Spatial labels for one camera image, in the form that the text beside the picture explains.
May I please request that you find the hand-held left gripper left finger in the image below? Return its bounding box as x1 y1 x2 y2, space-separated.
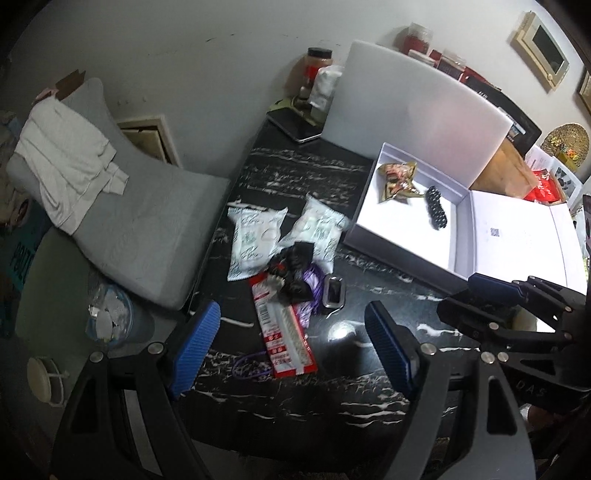
50 300 222 480

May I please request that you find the white cloth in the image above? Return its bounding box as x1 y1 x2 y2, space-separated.
16 99 131 234

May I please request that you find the cream picture frame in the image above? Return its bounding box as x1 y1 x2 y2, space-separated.
115 114 183 169

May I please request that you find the red-filled jar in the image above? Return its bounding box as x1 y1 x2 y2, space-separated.
397 23 435 54

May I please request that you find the white foam board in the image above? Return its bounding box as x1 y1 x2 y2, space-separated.
321 41 515 190

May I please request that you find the white printed paper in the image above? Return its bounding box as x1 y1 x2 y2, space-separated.
526 145 585 209

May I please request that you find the woven basket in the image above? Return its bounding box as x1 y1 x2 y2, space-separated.
540 122 590 158

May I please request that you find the black scrunchie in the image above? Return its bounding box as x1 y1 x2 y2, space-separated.
268 241 317 303

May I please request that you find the red and white packet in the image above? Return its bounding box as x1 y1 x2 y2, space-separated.
249 272 318 380

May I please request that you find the white round object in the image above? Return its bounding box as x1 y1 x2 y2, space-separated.
27 356 68 407

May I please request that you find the dark jar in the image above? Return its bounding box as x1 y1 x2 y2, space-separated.
433 48 467 79

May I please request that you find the white plastic bag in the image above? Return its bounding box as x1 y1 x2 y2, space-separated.
308 65 345 115

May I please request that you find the white gift box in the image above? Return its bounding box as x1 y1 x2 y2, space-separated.
342 142 588 297

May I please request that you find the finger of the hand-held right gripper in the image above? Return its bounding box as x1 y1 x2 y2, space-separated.
466 272 589 319
436 295 578 356

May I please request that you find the black smartphone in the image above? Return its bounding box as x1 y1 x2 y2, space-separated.
267 108 324 145

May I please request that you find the brown cardboard box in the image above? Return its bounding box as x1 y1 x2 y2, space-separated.
55 69 88 99

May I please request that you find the black-lidded spice jar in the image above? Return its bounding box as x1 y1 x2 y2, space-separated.
295 47 334 100

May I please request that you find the red snack bag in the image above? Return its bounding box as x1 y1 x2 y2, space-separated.
526 168 566 204

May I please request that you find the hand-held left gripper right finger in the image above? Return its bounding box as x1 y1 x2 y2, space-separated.
364 300 533 480

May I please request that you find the purple cord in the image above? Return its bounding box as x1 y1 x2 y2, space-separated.
232 353 273 382

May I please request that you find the white bread packet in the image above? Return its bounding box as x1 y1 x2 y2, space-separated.
226 199 288 282
279 194 350 275

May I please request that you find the wall picture frame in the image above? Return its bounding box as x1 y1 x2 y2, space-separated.
577 69 591 112

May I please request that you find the purple sachet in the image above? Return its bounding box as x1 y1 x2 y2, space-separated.
295 263 331 317

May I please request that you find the blue printed board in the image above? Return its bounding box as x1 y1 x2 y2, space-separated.
0 203 47 296

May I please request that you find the small dark plastic case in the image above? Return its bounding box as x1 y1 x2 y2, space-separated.
322 274 347 315

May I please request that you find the dark red snack packet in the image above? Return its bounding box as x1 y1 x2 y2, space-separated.
379 178 428 204

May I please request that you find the large black bag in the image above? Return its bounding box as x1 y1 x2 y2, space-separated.
462 76 543 155

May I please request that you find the black polka-dot hair tie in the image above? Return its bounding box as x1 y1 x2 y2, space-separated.
425 185 451 229

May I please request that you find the brown paper bag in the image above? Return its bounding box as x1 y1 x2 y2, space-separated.
468 138 539 200

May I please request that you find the cream wall intercom panel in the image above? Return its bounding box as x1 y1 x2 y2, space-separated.
510 11 571 91

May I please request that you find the grey padded chair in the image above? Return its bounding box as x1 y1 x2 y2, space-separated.
7 78 232 311

